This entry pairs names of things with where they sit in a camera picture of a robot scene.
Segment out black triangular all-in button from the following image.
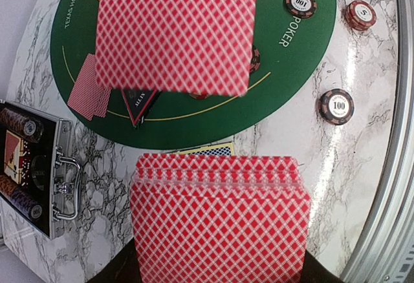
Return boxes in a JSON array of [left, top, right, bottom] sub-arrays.
[[121, 89, 161, 129]]

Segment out dark 100 chips mat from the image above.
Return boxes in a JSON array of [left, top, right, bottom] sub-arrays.
[[285, 0, 317, 18], [249, 45, 261, 74]]

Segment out red-backed playing card deck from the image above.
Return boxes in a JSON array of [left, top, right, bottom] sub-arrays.
[[130, 154, 311, 282]]

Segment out red card airborne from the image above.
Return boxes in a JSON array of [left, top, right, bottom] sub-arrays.
[[95, 0, 256, 96]]

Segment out red card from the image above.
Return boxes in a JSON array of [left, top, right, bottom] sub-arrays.
[[67, 54, 111, 121]]

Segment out dark red 100 chip stack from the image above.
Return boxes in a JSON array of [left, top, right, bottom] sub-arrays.
[[318, 89, 354, 125]]

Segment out dark 100 chips bottom mat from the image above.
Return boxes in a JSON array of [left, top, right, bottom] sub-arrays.
[[285, 0, 317, 18]]

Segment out orange-red 5 chip stack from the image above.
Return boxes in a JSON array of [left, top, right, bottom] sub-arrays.
[[345, 0, 377, 31]]

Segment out red chip stack mat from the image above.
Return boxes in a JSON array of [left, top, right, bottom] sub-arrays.
[[189, 94, 210, 100]]

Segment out blue-backed playing card deck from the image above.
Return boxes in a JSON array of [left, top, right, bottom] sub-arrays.
[[170, 142, 234, 156]]

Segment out green round poker mat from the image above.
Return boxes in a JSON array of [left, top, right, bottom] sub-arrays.
[[50, 0, 336, 150]]

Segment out aluminium poker chip case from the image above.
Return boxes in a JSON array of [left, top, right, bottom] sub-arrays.
[[1, 100, 82, 239]]

